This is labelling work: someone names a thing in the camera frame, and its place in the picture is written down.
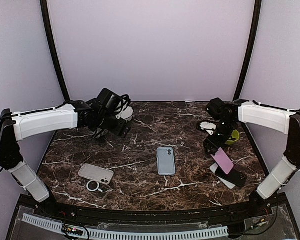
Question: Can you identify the floral white mug yellow inside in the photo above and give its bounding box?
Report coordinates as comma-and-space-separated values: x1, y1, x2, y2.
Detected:
92, 128, 109, 139

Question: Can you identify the black frame post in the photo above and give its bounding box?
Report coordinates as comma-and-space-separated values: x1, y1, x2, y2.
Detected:
39, 0, 71, 101
232, 0, 262, 101

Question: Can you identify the purple phone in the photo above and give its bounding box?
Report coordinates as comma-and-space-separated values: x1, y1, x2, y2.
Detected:
211, 147, 234, 175

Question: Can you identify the right black frame post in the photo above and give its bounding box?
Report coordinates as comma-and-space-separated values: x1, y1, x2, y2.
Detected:
232, 0, 262, 101

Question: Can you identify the white scalloped bowl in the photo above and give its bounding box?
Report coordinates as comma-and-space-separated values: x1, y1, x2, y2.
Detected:
116, 106, 134, 122

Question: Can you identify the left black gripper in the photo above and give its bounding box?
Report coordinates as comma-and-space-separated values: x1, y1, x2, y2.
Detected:
97, 112, 133, 138

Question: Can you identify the white phone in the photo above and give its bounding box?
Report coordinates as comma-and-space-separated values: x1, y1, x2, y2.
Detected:
209, 163, 236, 190

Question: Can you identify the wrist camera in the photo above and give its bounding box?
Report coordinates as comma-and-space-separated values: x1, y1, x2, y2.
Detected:
196, 97, 226, 136
96, 88, 131, 114

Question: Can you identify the left black frame post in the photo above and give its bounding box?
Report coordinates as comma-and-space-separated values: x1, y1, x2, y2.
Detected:
39, 0, 71, 101

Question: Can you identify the green bowl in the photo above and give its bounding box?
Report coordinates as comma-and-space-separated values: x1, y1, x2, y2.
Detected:
225, 130, 240, 146

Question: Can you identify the clear white phone case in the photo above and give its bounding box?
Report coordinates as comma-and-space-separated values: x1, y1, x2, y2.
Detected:
78, 163, 114, 185

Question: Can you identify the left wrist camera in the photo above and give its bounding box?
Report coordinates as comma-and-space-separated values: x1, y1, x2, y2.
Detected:
96, 88, 131, 114

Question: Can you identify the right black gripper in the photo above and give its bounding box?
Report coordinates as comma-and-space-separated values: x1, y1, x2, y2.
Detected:
203, 119, 237, 154

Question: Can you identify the light blue phone case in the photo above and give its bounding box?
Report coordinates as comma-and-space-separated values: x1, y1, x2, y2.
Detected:
156, 146, 176, 176

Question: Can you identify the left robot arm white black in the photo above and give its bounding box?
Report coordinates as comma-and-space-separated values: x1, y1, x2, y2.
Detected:
0, 98, 134, 218

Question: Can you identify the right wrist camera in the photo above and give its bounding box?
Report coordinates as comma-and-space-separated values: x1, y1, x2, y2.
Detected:
196, 97, 226, 136

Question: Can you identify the black phone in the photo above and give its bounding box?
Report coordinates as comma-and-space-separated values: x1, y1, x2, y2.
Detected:
217, 167, 247, 188

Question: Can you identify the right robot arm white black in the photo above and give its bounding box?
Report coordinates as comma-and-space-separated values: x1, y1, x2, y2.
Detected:
203, 98, 300, 217

